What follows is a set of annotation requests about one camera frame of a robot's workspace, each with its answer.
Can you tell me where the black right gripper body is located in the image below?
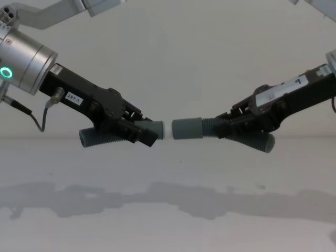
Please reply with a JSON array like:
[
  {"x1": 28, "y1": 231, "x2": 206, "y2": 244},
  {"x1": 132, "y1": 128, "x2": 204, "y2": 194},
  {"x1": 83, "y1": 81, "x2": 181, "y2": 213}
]
[{"x1": 251, "y1": 64, "x2": 336, "y2": 132}]

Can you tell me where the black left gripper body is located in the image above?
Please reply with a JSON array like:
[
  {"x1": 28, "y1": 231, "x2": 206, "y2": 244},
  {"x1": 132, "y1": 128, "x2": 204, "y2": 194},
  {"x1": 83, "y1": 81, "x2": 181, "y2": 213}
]
[{"x1": 39, "y1": 63, "x2": 127, "y2": 131}]

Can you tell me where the grey corrugated hose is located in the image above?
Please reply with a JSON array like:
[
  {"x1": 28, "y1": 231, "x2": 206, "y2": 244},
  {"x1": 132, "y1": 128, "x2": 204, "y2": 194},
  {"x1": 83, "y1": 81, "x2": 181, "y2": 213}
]
[
  {"x1": 171, "y1": 117, "x2": 276, "y2": 154},
  {"x1": 79, "y1": 118, "x2": 164, "y2": 149}
]

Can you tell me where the white tube connector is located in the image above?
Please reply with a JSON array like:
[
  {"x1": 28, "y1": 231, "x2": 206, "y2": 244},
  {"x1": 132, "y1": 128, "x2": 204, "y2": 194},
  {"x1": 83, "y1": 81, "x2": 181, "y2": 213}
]
[{"x1": 161, "y1": 120, "x2": 174, "y2": 140}]

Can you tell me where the white table cloth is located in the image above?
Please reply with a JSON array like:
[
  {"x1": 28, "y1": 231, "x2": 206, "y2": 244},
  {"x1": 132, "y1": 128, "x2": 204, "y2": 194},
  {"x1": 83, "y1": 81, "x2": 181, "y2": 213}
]
[{"x1": 0, "y1": 136, "x2": 336, "y2": 252}]

